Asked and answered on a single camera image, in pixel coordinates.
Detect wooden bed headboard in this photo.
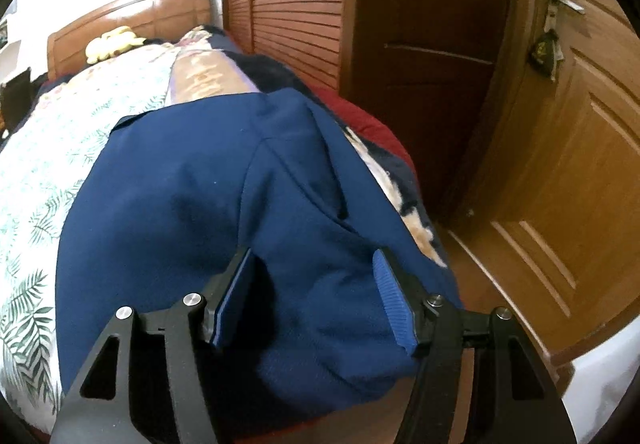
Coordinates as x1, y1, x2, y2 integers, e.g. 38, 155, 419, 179
46, 0, 218, 80

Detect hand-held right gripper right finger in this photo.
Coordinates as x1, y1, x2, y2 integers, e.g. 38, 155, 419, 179
372, 248, 571, 444

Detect yellow plush toy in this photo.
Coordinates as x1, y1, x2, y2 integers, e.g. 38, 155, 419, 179
85, 26, 146, 65

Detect hanging key pendant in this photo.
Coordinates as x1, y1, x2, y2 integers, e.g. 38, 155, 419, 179
530, 29, 563, 82

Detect dark chair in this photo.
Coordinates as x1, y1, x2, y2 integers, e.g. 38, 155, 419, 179
0, 66, 33, 135

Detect navy blue suit jacket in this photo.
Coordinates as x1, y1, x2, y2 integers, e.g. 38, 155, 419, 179
55, 89, 463, 425

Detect red bed sheet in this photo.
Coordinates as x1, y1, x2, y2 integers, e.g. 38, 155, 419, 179
312, 86, 416, 165

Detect wooden door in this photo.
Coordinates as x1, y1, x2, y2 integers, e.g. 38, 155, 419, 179
445, 0, 640, 365

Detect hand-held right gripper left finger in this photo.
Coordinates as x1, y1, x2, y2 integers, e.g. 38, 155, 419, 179
50, 246, 256, 444

